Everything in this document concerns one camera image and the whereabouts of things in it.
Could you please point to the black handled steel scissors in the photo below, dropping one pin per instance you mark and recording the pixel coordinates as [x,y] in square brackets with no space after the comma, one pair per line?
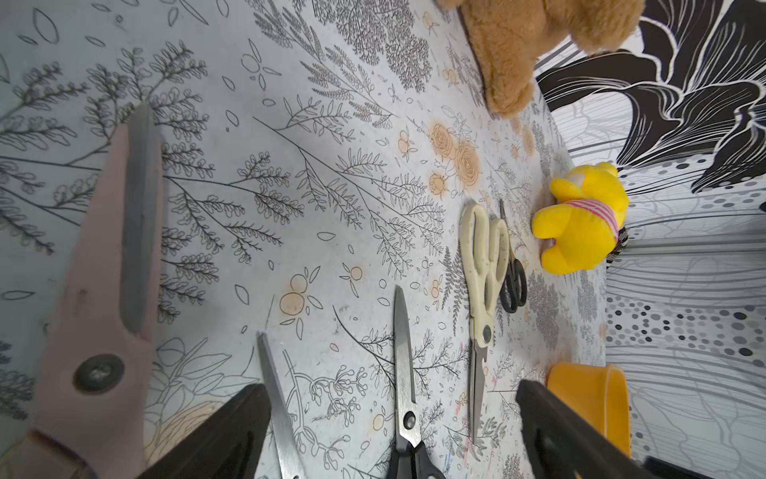
[409,458]

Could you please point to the black scissors short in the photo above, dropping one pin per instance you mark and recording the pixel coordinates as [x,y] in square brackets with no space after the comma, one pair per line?
[290,464]

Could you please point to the brown teddy bear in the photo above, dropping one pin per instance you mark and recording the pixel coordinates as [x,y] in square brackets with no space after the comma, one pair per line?
[508,36]

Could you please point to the small black scissors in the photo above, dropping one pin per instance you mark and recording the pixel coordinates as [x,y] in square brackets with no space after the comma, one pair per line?
[514,290]

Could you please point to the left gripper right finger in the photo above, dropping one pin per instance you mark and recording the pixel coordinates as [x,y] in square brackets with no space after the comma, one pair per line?
[560,444]

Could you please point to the pink scissors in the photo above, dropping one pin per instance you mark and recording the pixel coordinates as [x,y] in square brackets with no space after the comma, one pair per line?
[88,411]

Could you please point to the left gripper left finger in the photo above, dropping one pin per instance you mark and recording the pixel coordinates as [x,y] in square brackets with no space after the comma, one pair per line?
[226,445]

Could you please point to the yellow storage box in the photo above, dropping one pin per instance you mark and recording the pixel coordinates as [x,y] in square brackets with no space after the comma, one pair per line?
[599,394]

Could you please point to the cream kitchen scissors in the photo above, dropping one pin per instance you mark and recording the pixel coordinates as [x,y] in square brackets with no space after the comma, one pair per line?
[485,253]

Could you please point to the yellow plush bear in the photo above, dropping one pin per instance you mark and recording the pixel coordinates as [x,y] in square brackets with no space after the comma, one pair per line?
[585,221]

